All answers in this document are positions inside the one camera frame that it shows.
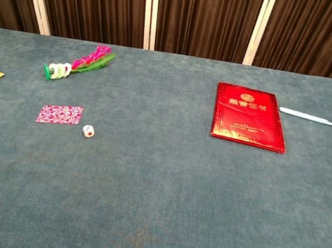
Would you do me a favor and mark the white die with coloured pips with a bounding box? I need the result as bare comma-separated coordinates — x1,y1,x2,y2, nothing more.
81,123,97,140

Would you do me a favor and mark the light blue toothbrush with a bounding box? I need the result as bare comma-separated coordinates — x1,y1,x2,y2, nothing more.
277,106,332,131

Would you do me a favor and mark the pink green feather shuttlecock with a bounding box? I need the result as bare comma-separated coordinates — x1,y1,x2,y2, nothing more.
41,35,118,92

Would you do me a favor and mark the red certificate folder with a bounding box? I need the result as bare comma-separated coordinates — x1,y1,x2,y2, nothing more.
208,81,296,154

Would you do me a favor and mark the brown folding screen white frame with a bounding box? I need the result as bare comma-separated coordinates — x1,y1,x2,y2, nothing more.
0,0,332,91

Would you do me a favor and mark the pink patterned card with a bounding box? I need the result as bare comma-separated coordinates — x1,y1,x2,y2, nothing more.
35,99,85,130

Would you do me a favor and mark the blue table cloth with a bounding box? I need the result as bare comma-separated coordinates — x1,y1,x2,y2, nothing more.
0,19,332,248

